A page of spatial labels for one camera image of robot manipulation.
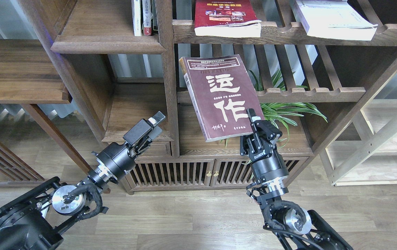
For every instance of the slatted cabinet door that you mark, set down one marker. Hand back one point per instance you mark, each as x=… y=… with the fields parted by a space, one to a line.
x=170 y=175
x=229 y=173

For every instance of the small wooden drawer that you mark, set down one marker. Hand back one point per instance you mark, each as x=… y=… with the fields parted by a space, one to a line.
x=158 y=149

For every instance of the right slatted cabinet door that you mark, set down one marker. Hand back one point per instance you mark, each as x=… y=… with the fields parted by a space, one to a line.
x=229 y=173

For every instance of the left slatted cabinet door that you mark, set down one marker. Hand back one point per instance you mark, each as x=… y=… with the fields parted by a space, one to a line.
x=170 y=175

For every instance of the red spine upright book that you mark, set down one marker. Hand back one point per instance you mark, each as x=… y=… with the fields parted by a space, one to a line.
x=147 y=17

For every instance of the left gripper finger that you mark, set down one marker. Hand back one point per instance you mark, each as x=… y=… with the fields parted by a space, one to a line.
x=157 y=118

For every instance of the dark wooden side table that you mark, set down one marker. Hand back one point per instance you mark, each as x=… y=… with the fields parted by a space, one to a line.
x=28 y=78

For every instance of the red book on shelf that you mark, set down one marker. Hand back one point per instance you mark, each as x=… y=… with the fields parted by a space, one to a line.
x=226 y=18

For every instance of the dark wooden bookshelf cabinet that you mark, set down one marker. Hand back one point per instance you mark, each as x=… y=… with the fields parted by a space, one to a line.
x=118 y=79

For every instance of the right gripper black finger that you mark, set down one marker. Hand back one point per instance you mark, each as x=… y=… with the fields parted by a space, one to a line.
x=255 y=121

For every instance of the white upright book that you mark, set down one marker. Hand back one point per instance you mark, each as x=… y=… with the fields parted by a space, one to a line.
x=136 y=15

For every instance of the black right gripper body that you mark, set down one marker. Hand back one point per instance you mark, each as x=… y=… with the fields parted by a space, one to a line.
x=267 y=164

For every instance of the light wooden shelf rack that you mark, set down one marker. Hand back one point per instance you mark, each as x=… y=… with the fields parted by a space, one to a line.
x=371 y=159

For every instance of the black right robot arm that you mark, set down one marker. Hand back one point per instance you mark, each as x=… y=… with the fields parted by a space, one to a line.
x=287 y=220

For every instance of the white lavender book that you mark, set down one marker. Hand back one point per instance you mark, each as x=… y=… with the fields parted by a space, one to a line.
x=333 y=19

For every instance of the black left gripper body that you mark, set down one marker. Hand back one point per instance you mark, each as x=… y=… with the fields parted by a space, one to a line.
x=116 y=160

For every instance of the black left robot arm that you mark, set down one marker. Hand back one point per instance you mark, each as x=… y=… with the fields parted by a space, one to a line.
x=37 y=219

